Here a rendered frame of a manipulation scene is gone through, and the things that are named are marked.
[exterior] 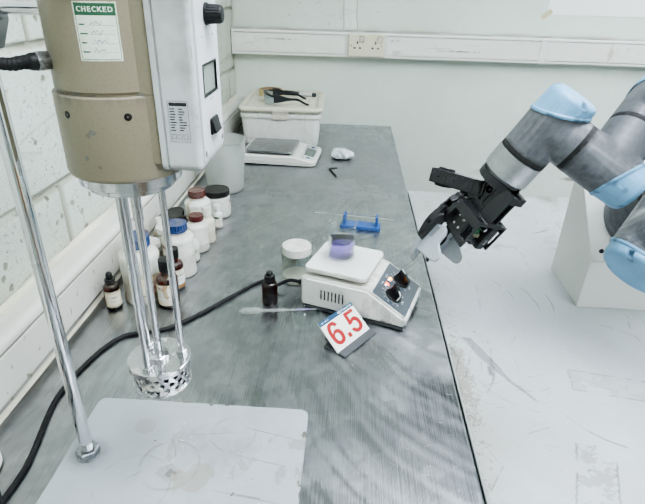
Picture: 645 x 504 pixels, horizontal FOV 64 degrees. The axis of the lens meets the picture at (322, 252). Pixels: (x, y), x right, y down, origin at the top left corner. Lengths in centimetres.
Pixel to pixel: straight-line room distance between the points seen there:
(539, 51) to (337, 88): 82
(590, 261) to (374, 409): 52
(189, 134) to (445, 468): 51
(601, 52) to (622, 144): 161
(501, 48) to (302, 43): 79
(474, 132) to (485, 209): 156
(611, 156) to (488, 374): 37
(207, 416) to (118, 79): 48
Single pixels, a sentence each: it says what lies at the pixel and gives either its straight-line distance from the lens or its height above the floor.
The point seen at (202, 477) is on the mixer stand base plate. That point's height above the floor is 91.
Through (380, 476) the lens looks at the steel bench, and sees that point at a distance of 70.
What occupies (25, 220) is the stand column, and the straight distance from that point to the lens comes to 57.
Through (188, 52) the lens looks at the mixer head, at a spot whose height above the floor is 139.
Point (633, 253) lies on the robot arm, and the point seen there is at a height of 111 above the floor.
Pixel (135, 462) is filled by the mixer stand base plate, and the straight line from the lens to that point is 73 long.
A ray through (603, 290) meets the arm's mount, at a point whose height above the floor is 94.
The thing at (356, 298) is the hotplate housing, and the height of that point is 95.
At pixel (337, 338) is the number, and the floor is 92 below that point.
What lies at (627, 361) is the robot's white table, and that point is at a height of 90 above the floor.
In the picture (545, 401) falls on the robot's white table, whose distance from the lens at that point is 86.
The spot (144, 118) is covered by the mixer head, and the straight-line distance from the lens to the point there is 44.
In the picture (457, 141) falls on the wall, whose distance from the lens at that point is 240.
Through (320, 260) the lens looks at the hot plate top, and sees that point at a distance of 95.
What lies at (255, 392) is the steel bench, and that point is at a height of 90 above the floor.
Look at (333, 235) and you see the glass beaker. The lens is 93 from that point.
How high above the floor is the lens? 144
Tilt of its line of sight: 27 degrees down
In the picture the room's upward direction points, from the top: 2 degrees clockwise
